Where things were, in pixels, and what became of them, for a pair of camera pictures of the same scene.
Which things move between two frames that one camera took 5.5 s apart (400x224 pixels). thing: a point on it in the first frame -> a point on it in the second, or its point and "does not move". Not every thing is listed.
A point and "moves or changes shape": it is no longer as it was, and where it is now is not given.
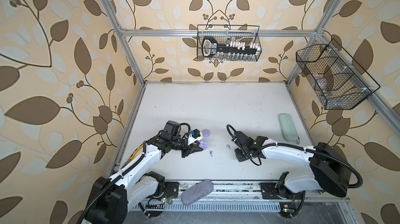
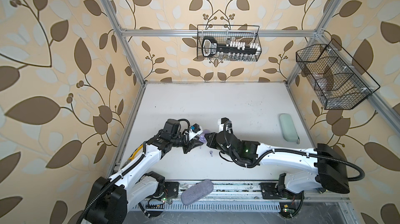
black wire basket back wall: (238, 42) does not move
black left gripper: (190, 149) does not move
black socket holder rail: (210, 48) does not move
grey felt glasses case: (197, 192) does not move
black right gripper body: (240, 154) -> (213, 143)
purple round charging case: (203, 144) moves or changes shape
